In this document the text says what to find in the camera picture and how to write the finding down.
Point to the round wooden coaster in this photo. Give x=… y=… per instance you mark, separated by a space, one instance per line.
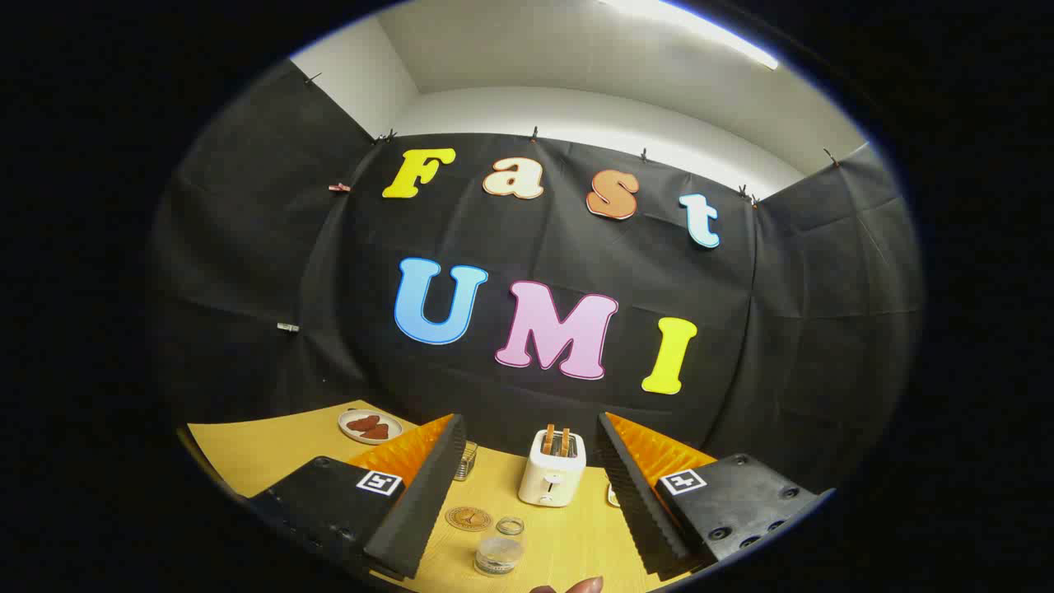
x=468 y=518

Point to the white toaster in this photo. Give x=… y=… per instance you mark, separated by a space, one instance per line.
x=547 y=478

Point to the small white plate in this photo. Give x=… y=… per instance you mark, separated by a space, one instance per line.
x=350 y=435

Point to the ribbed clear glass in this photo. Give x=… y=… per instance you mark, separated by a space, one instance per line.
x=467 y=463

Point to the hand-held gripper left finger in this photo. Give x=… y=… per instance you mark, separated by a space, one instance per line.
x=424 y=502

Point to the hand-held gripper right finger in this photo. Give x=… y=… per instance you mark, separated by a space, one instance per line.
x=634 y=502

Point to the red-brown sausage piece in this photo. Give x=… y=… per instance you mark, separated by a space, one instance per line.
x=362 y=423
x=376 y=432

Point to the wooden table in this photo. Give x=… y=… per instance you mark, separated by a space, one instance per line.
x=247 y=453

